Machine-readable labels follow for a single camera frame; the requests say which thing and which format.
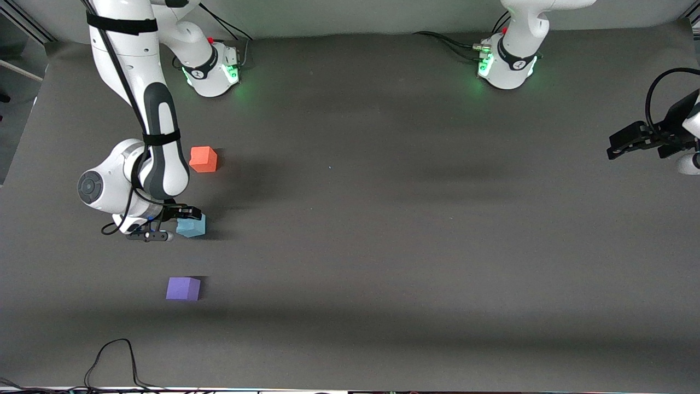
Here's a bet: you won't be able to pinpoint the light blue foam block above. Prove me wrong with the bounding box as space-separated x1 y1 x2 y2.
176 213 207 239

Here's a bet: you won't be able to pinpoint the orange foam block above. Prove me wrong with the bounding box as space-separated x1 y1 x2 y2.
189 146 218 173

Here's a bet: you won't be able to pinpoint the purple foam block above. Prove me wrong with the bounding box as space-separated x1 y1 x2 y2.
166 277 201 302

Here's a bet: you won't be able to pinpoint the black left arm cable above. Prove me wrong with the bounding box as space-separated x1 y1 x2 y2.
645 68 700 137

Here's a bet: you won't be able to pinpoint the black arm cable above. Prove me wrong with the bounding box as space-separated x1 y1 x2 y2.
82 0 165 236
645 68 700 137

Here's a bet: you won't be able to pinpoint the thin black looped cable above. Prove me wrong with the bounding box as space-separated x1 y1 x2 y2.
84 338 167 392

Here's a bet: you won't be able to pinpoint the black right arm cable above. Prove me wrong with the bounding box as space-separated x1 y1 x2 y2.
82 0 165 236

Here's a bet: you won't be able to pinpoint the black left arm base cables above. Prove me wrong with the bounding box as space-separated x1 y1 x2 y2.
413 11 512 62

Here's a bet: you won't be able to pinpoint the aluminium frame rail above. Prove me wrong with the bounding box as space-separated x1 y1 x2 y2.
0 10 57 45

